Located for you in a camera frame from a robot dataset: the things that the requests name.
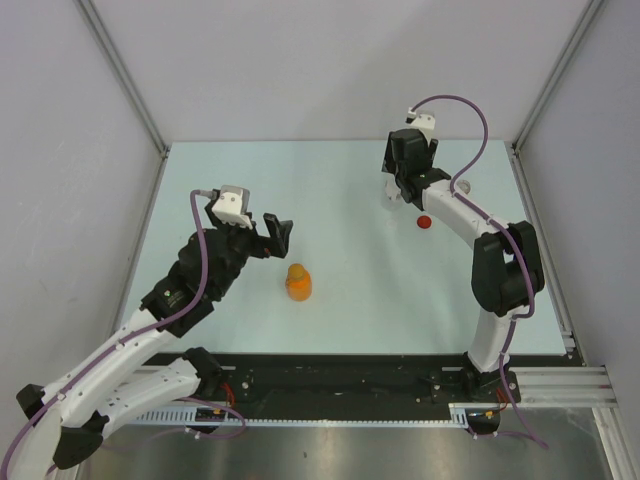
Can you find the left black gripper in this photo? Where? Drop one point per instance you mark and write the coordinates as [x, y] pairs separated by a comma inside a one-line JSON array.
[[278, 231]]

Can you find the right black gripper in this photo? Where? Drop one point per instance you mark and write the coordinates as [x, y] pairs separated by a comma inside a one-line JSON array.
[[390, 165]]

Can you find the orange juice bottle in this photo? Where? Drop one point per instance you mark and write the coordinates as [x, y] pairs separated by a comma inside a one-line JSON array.
[[298, 283]]

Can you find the milk bottle with red label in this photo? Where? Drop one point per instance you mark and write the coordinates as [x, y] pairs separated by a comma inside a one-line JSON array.
[[464, 186]]

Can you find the red bottle cap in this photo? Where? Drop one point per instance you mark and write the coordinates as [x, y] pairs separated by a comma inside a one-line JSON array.
[[424, 222]]

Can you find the clear water bottle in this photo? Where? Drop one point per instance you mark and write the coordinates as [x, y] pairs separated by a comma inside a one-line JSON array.
[[392, 193]]

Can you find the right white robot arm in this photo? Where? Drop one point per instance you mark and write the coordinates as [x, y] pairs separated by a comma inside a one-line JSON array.
[[506, 272]]

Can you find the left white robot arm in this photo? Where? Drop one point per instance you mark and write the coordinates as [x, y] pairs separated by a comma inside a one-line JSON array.
[[69, 419]]

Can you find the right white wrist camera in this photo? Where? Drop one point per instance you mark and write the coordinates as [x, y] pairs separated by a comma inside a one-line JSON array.
[[424, 122]]

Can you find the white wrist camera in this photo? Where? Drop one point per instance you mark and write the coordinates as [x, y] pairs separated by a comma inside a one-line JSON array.
[[424, 122], [231, 207]]

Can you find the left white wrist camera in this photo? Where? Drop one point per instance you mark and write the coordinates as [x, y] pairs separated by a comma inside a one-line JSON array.
[[231, 207]]

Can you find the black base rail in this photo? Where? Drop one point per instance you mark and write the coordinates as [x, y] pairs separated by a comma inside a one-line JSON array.
[[346, 386]]

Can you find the right aluminium frame post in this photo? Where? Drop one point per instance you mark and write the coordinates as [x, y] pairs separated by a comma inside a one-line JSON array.
[[586, 21]]

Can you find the aluminium frame post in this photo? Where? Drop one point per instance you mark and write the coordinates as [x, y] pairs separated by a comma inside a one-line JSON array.
[[586, 21], [103, 39]]

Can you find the white slotted cable duct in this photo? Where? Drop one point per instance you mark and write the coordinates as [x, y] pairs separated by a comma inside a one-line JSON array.
[[198, 416]]

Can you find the left aluminium frame post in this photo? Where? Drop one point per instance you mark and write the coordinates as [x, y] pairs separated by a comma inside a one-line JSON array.
[[103, 39]]

